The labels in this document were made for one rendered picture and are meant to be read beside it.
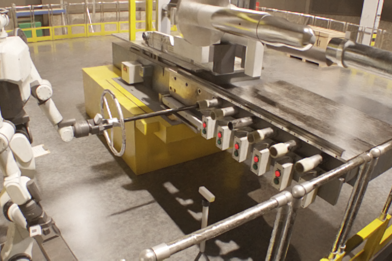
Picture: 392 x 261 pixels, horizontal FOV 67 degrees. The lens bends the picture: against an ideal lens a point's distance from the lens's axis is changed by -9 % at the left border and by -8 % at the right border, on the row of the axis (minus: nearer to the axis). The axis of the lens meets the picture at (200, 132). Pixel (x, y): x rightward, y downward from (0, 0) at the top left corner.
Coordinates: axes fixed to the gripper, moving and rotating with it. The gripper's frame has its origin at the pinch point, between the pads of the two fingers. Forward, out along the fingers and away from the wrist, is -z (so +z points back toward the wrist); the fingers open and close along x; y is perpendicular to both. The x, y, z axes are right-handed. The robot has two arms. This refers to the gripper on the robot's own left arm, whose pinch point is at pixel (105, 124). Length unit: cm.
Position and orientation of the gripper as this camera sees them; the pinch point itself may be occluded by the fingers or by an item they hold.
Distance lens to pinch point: 183.4
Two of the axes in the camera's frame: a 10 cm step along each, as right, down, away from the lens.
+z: -8.3, 2.0, -5.2
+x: 5.3, 5.8, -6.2
